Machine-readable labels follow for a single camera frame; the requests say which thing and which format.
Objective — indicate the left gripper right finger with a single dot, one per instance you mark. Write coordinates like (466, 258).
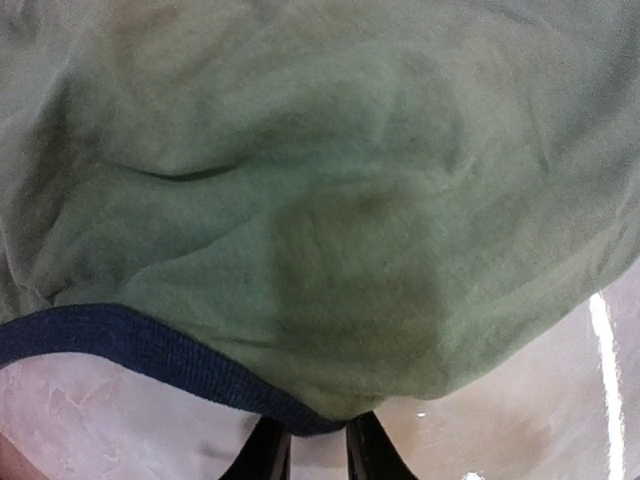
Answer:
(370, 452)

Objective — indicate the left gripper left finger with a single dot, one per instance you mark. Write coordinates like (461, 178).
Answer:
(264, 456)

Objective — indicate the olive green garment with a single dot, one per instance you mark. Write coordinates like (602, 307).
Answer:
(301, 209)

